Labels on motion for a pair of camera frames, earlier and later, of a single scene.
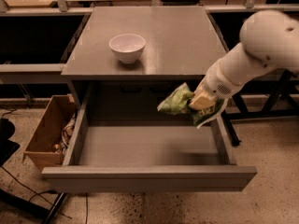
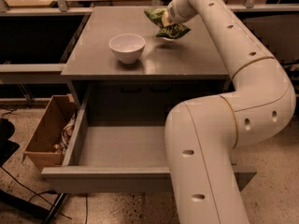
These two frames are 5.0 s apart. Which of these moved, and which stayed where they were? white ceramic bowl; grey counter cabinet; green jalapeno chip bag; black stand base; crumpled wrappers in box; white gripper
Moved: white gripper; green jalapeno chip bag
Stayed: white ceramic bowl; crumpled wrappers in box; grey counter cabinet; black stand base
